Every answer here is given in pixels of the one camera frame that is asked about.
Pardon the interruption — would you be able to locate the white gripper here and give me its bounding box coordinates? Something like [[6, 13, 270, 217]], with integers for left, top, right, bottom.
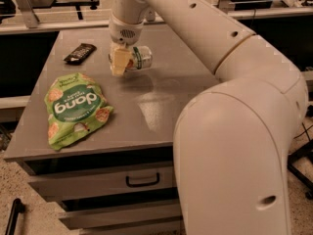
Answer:
[[109, 12, 144, 76]]

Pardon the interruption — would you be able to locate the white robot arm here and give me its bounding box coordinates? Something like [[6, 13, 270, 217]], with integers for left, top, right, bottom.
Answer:
[[110, 0, 308, 235]]

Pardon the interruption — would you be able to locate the black chocolate bar wrapper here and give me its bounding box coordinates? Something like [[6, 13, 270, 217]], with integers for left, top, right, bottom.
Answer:
[[64, 43, 97, 65]]

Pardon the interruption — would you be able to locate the green dang snack bag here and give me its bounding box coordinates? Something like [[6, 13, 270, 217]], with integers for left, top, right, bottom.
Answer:
[[44, 72, 113, 151]]

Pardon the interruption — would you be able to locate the grey drawer cabinet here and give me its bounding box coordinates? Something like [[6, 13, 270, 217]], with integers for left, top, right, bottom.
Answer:
[[5, 24, 216, 235]]

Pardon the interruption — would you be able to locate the black stand leg left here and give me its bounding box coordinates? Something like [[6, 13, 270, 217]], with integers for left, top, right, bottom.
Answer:
[[5, 198, 25, 235]]

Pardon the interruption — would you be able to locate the black stand leg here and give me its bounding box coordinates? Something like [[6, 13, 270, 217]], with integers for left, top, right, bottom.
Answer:
[[288, 148, 313, 200], [5, 198, 25, 235]]

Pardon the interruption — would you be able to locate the black stand leg right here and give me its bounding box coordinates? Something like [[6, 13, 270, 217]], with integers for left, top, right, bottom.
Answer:
[[288, 148, 313, 200]]

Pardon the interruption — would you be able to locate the metal rail frame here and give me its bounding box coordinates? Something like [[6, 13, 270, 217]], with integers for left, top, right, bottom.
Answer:
[[1, 0, 313, 32]]

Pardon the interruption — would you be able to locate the black drawer handle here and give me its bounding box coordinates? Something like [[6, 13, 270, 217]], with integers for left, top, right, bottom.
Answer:
[[125, 172, 160, 188]]

